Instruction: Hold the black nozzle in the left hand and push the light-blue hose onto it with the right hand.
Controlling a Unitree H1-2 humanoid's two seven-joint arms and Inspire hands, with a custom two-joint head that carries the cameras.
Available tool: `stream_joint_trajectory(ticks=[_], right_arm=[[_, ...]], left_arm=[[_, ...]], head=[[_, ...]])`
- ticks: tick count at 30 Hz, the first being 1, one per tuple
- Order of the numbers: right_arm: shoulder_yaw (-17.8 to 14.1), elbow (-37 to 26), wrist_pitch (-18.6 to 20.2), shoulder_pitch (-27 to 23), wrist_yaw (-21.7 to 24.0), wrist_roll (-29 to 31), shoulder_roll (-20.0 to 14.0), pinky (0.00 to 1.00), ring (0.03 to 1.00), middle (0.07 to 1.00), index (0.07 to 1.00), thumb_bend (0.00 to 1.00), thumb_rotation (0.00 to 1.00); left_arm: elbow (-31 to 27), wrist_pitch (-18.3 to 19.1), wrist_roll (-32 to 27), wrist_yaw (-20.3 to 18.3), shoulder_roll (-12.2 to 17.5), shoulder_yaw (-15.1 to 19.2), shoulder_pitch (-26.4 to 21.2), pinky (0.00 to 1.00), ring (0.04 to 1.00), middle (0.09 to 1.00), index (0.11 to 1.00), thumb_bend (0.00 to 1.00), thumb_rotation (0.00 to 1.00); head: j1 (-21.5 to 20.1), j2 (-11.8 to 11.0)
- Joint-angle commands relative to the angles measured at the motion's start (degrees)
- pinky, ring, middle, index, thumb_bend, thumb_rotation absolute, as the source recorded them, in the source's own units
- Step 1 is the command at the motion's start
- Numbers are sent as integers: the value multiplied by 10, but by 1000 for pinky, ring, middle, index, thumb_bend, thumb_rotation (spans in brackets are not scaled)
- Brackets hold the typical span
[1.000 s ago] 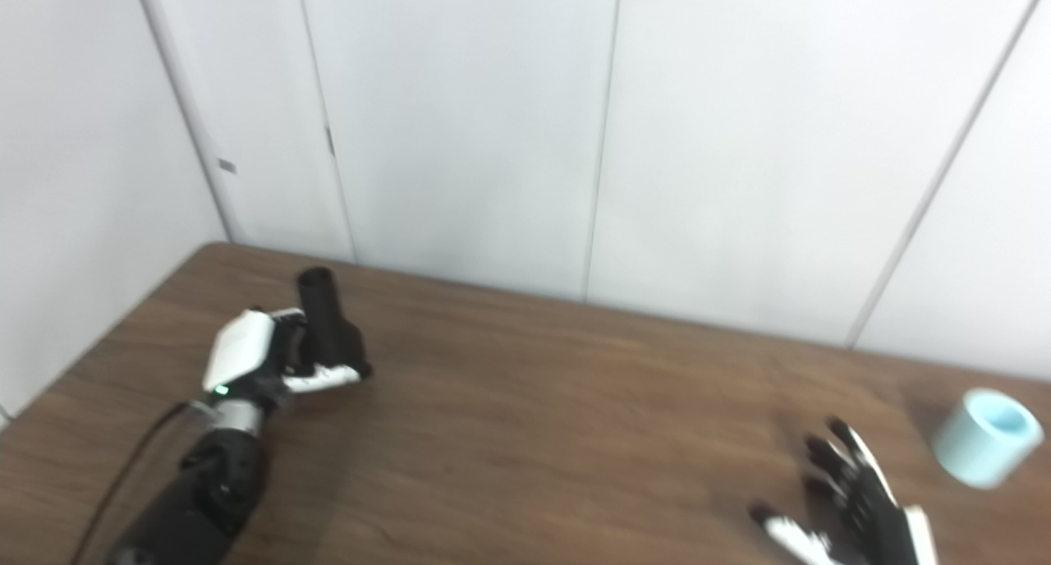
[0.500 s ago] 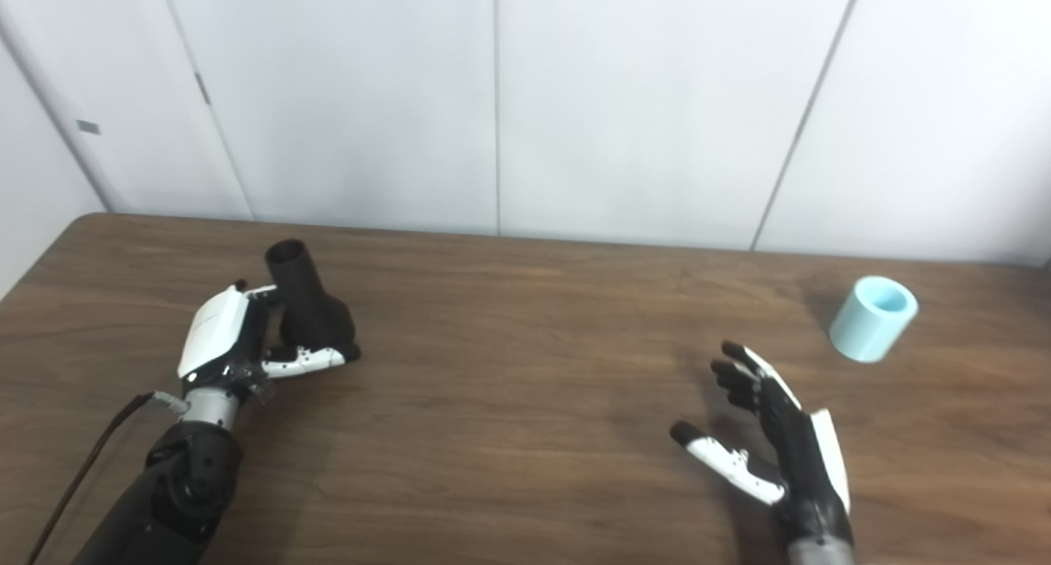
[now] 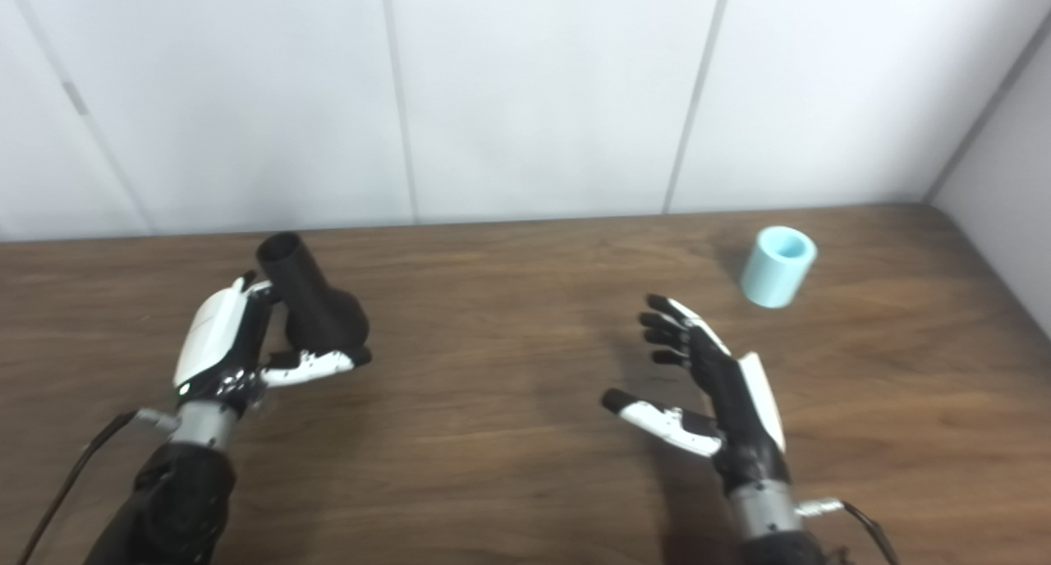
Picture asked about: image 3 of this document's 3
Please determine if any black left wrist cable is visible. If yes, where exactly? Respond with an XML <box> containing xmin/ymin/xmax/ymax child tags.
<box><xmin>16</xmin><ymin>409</ymin><xmax>177</xmax><ymax>565</ymax></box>

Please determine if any black funnel-shaped nozzle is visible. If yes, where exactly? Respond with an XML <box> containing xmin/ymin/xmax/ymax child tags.
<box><xmin>255</xmin><ymin>232</ymin><xmax>370</xmax><ymax>356</ymax></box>

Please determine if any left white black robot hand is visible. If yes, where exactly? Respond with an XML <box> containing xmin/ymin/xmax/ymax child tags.
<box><xmin>172</xmin><ymin>271</ymin><xmax>373</xmax><ymax>406</ymax></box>

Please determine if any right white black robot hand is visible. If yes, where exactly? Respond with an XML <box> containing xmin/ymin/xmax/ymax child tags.
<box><xmin>601</xmin><ymin>294</ymin><xmax>793</xmax><ymax>496</ymax></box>

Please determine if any light blue cup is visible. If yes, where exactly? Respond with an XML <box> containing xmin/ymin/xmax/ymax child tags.
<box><xmin>740</xmin><ymin>226</ymin><xmax>819</xmax><ymax>310</ymax></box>

